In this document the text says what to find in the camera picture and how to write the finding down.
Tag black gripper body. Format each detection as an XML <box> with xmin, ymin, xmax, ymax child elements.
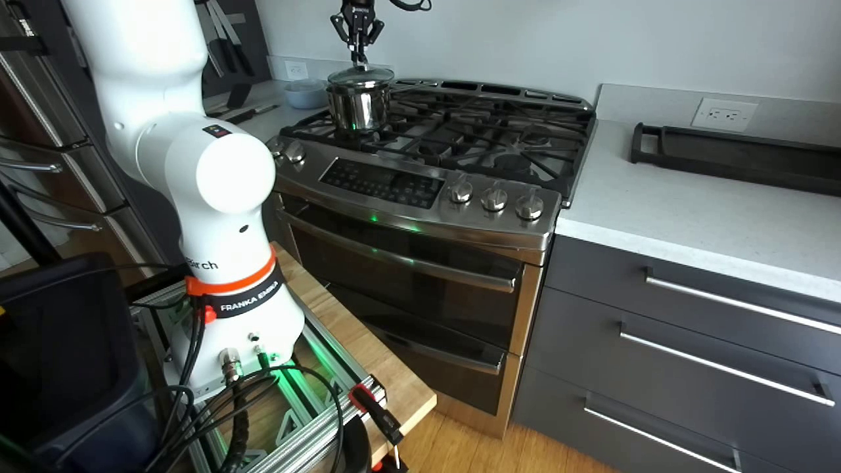
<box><xmin>334</xmin><ymin>0</ymin><xmax>387</xmax><ymax>32</ymax></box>

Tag steel pot lid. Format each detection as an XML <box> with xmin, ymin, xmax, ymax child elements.
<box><xmin>327</xmin><ymin>61</ymin><xmax>398</xmax><ymax>91</ymax></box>

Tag stainless steel pot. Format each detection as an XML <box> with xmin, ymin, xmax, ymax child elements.
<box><xmin>327</xmin><ymin>78</ymin><xmax>398</xmax><ymax>137</ymax></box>

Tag white round bowl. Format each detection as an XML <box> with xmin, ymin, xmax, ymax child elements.
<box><xmin>282</xmin><ymin>78</ymin><xmax>332</xmax><ymax>112</ymax></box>

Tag black oven control panel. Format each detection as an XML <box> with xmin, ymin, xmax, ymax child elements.
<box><xmin>319</xmin><ymin>154</ymin><xmax>448</xmax><ymax>214</ymax></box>

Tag black cast iron stove grates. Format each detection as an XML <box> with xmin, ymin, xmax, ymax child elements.
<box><xmin>280</xmin><ymin>78</ymin><xmax>598</xmax><ymax>199</ymax></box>

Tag stainless steel gas range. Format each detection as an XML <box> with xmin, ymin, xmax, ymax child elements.
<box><xmin>265</xmin><ymin>76</ymin><xmax>599</xmax><ymax>438</ymax></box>

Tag grey side drawer unit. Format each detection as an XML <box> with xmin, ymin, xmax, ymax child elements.
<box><xmin>0</xmin><ymin>0</ymin><xmax>179</xmax><ymax>265</ymax></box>

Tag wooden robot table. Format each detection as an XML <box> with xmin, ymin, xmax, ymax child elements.
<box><xmin>129</xmin><ymin>245</ymin><xmax>440</xmax><ymax>467</ymax></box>

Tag red black clamp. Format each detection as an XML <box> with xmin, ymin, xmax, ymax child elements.
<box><xmin>347</xmin><ymin>379</ymin><xmax>414</xmax><ymax>473</ymax></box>

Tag black griddle plate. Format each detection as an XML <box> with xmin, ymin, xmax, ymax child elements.
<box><xmin>625</xmin><ymin>120</ymin><xmax>841</xmax><ymax>199</ymax></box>

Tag dark blue bin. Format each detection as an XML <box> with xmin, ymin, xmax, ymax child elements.
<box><xmin>0</xmin><ymin>254</ymin><xmax>179</xmax><ymax>473</ymax></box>

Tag grey drawer cabinet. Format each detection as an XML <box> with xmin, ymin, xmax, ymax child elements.
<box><xmin>510</xmin><ymin>235</ymin><xmax>841</xmax><ymax>473</ymax></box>

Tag white wall outlet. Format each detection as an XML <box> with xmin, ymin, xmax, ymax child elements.
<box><xmin>690</xmin><ymin>94</ymin><xmax>761</xmax><ymax>133</ymax></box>
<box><xmin>282</xmin><ymin>59</ymin><xmax>313</xmax><ymax>85</ymax></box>

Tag silver oven door handle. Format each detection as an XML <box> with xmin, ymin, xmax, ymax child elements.
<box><xmin>288</xmin><ymin>210</ymin><xmax>521</xmax><ymax>296</ymax></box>

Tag silver oven drawer handle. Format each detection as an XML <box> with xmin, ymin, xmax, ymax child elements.
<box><xmin>374</xmin><ymin>323</ymin><xmax>508</xmax><ymax>379</ymax></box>

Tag thin black cable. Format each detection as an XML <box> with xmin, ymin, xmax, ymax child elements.
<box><xmin>249</xmin><ymin>359</ymin><xmax>353</xmax><ymax>473</ymax></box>

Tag thick black cable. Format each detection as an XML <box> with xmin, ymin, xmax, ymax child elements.
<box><xmin>222</xmin><ymin>346</ymin><xmax>259</xmax><ymax>473</ymax></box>

